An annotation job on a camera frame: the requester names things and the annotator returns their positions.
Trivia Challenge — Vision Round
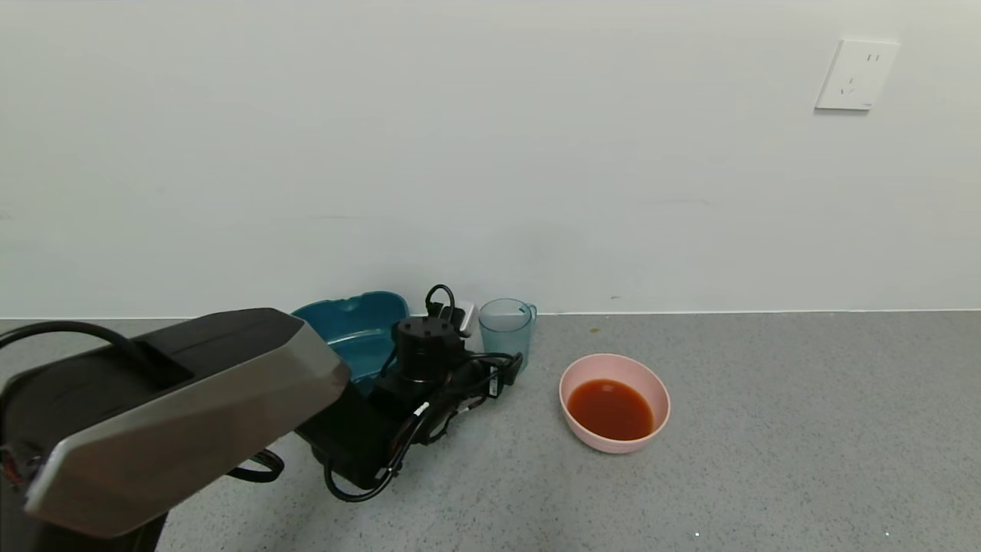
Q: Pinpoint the white wall socket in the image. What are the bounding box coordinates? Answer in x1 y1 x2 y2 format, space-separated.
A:
815 38 901 112

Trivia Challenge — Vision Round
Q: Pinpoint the pink bowl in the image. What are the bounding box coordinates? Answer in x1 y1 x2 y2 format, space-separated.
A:
559 353 671 455

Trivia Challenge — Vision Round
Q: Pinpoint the orange red liquid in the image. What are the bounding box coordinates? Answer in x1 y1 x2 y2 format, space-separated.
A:
567 379 655 442

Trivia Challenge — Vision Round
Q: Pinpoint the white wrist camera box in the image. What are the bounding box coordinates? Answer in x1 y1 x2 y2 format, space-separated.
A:
447 303 478 338

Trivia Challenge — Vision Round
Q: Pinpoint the dark teal plastic basin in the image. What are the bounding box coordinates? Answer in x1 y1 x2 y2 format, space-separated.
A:
291 291 411 396

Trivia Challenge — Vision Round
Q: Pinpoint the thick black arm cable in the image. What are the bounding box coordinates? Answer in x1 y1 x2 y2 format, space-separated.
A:
0 320 146 365
226 450 286 484

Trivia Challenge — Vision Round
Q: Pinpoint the black camera cable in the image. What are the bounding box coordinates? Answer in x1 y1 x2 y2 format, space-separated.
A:
425 285 459 321

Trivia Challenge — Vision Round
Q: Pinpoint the black wrist cable harness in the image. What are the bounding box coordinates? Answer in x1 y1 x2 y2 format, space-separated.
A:
322 353 522 504

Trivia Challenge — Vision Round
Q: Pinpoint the translucent blue ribbed cup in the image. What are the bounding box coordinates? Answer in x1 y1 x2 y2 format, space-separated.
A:
478 299 538 373

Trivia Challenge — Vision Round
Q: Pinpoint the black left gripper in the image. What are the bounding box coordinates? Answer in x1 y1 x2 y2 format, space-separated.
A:
462 351 523 399

